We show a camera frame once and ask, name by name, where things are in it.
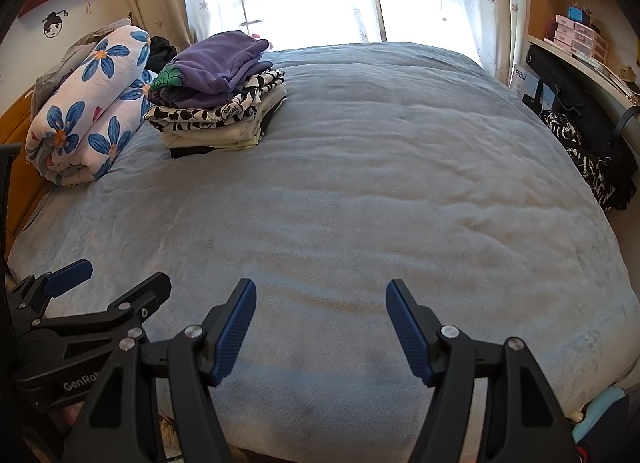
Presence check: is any dark folded garment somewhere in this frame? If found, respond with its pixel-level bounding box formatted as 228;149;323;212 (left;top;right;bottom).
169;142;261;160

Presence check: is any grey cloth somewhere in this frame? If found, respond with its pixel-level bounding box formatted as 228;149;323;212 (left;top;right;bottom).
31;30;108;114

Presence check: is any black and white draped cloth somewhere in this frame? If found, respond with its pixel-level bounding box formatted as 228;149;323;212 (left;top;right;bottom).
539;110;633;211

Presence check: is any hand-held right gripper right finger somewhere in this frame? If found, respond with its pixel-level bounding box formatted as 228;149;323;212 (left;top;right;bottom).
385;278;581;463

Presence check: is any face wall sticker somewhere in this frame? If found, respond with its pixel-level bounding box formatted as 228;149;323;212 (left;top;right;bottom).
41;10;68;39

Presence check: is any wooden headboard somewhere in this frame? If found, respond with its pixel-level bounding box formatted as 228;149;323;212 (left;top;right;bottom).
0;90;51;244

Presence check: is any teal cloth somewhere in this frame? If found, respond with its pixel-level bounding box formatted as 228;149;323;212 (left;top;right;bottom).
570;385;626;439

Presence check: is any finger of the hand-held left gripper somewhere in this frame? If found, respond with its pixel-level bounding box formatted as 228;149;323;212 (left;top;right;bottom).
92;272;173;341
20;259;94;316

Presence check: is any grey fleece bed blanket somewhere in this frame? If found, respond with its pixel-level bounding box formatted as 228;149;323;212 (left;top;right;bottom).
5;40;640;463

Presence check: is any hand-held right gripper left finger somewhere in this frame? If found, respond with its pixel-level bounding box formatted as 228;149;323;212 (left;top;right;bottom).
62;277;258;463

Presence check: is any black and beige patterned pillow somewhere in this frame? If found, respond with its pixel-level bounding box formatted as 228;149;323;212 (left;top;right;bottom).
144;68;287;133

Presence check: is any blue floral rolled quilt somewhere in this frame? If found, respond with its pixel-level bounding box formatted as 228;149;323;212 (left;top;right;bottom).
25;26;161;188

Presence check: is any purple zip hoodie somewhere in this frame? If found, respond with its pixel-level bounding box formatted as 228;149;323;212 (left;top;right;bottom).
149;30;273;109

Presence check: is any black knit cloth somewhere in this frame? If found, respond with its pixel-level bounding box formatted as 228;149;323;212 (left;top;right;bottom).
149;36;180;64

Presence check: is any wooden bookshelf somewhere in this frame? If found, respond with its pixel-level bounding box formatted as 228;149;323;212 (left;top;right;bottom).
525;0;640;109

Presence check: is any black bag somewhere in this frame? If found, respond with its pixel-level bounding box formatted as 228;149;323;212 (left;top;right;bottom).
525;43;640;179

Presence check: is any white cardboard box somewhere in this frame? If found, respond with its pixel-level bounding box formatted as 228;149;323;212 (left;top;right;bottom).
509;62;556;111

